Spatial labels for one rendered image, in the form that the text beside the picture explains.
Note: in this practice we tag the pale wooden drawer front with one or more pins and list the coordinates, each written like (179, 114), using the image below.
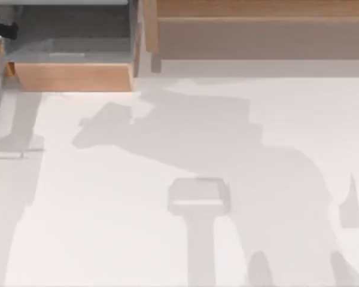
(73, 77)

